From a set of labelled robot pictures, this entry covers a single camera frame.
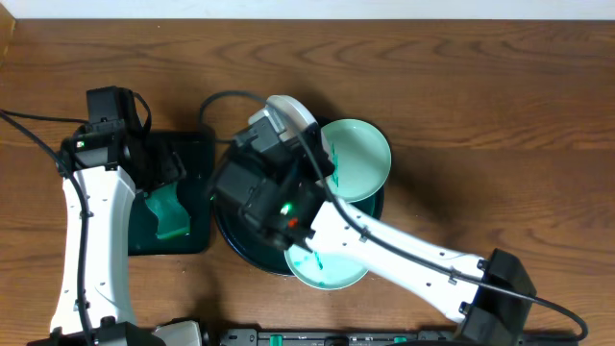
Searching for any green sponge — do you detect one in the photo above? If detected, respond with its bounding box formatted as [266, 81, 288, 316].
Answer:
[145, 183, 190, 240]

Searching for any white plate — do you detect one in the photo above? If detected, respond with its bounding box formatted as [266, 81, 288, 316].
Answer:
[248, 95, 332, 161]

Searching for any green plate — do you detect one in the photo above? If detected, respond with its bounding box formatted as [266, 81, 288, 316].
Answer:
[322, 119, 392, 203]
[284, 245, 368, 290]

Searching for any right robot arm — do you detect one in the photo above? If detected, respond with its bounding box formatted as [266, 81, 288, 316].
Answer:
[209, 123, 536, 345]

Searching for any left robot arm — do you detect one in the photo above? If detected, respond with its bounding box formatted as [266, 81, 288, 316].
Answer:
[43, 120, 191, 345]

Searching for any rectangular black tray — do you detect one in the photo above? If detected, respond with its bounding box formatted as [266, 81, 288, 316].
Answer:
[128, 131, 215, 256]

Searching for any round black tray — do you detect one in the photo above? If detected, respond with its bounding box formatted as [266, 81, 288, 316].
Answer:
[212, 114, 385, 278]

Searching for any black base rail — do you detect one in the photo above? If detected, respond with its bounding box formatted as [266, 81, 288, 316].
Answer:
[217, 328, 477, 346]

